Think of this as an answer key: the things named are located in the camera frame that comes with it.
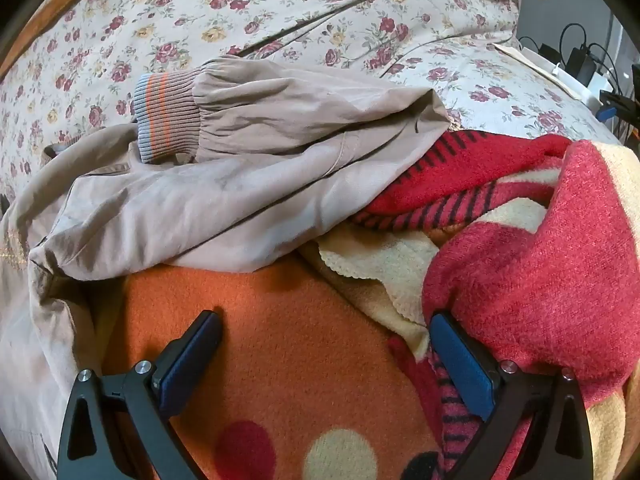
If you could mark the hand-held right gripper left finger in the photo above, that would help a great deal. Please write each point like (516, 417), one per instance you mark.
(192, 360)

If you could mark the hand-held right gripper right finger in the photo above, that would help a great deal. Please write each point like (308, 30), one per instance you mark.
(462, 365)

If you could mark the beige jacket with ribbed cuffs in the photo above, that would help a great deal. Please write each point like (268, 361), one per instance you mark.
(200, 200)

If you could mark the orange red printed blanket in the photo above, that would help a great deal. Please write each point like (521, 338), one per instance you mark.
(300, 335)

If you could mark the white power strip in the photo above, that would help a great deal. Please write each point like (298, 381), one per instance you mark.
(592, 85)

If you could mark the black power adapter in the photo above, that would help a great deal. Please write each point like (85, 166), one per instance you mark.
(582, 65)

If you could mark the floral bed sheet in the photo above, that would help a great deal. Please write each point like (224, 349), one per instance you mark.
(350, 10)

